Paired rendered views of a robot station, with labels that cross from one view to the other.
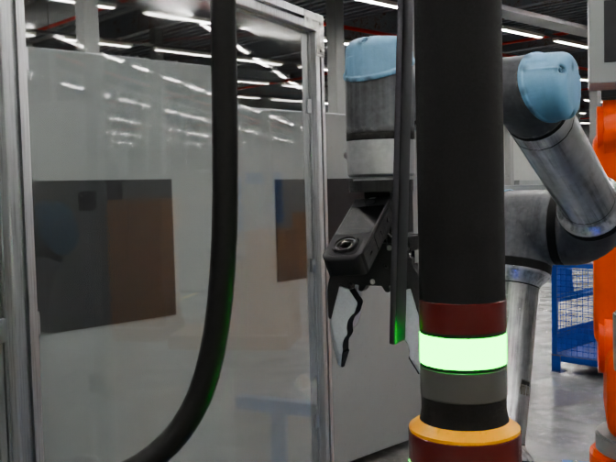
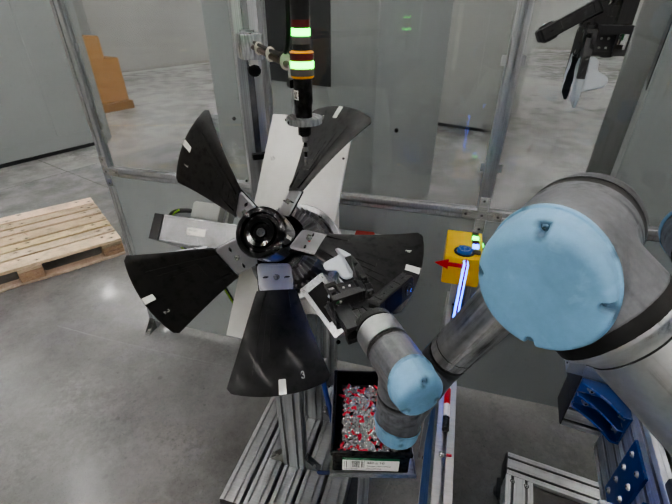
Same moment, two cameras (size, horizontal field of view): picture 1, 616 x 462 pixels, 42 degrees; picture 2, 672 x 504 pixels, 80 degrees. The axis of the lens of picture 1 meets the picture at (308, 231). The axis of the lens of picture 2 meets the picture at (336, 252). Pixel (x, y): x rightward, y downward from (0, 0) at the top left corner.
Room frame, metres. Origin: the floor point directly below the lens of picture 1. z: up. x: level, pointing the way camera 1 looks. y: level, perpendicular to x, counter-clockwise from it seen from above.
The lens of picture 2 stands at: (0.21, -0.86, 1.65)
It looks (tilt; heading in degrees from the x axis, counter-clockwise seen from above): 31 degrees down; 78
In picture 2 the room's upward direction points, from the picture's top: straight up
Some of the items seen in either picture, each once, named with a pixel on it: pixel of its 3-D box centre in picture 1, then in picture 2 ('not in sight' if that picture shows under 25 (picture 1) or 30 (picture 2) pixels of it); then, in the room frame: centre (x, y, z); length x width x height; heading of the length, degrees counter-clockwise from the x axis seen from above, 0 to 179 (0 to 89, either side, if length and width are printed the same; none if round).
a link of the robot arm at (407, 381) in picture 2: not in sight; (404, 372); (0.40, -0.46, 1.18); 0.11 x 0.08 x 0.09; 99
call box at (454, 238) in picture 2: not in sight; (461, 259); (0.77, 0.03, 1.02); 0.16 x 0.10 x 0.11; 62
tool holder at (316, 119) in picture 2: not in sight; (301, 95); (0.31, -0.05, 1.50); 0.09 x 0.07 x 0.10; 97
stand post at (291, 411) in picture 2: not in sight; (290, 400); (0.24, 0.10, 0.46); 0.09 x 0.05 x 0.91; 152
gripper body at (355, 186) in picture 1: (384, 234); (604, 23); (0.90, -0.09, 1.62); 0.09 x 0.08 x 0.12; 152
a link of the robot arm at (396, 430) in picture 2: not in sight; (404, 406); (0.41, -0.45, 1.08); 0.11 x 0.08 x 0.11; 37
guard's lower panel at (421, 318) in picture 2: not in sight; (366, 294); (0.65, 0.58, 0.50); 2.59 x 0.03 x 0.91; 152
